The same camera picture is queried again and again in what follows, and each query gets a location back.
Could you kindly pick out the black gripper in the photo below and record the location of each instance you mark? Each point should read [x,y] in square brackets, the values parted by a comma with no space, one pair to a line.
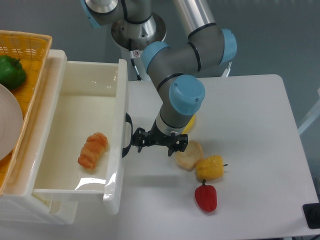
[175,143]

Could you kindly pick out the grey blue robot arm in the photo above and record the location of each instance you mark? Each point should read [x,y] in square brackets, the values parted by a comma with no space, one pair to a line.
[172,70]

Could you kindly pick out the white drawer cabinet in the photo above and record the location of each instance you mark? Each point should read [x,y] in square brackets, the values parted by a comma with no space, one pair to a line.
[17,202]

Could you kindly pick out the yellow banana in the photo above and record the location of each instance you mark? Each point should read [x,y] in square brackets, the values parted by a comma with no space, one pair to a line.
[190,124]

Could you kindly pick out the pale bread roll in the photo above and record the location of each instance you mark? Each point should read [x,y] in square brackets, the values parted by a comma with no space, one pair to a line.
[188,159]

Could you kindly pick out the yellow bell pepper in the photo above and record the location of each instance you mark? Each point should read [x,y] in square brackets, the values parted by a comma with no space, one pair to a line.
[210,168]

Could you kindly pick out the croissant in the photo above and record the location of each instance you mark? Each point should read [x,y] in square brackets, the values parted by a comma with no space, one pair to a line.
[95,146]

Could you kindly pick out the red bell pepper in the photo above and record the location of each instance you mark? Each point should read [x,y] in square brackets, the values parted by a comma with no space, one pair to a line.
[206,197]

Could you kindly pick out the white plate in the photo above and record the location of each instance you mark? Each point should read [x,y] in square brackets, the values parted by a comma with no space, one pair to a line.
[11,121]

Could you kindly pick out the orange woven basket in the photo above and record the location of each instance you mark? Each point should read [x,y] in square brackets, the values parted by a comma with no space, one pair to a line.
[32,49]

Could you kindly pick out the green bell pepper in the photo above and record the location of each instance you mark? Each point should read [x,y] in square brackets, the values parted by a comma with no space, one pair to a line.
[12,74]

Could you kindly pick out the black device at table edge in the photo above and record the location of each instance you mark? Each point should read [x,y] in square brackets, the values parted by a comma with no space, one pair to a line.
[312,215]

